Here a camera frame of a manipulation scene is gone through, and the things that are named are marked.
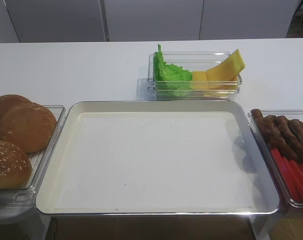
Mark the clear plastic bun container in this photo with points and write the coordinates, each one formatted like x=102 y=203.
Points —
x=39 y=163

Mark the clear patty tomato container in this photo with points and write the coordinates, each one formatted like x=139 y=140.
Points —
x=290 y=115

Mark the red tomato slice left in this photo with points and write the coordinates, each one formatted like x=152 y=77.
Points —
x=285 y=173

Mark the large white metal tray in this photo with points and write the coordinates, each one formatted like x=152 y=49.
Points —
x=157 y=158

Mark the leftmost brown meat patty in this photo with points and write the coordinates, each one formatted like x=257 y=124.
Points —
x=278 y=143

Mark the upright yellow cheese slice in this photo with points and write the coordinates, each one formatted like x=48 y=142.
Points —
x=228 y=69

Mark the plain bun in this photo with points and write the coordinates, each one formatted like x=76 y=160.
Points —
x=29 y=126
x=10 y=100

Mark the plain bun rear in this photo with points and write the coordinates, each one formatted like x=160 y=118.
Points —
x=10 y=100

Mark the sesame seed bun top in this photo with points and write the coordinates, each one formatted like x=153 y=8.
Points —
x=15 y=166

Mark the clear lettuce cheese container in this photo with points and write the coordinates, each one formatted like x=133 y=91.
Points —
x=197 y=61

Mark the flat yellow cheese slice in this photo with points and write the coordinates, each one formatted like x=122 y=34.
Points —
x=199 y=81

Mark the green lettuce leaf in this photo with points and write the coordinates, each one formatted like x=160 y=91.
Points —
x=170 y=72

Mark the plain bun front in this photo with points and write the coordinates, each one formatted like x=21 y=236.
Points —
x=29 y=126

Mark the red tomato slice middle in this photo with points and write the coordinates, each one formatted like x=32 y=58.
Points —
x=298 y=177

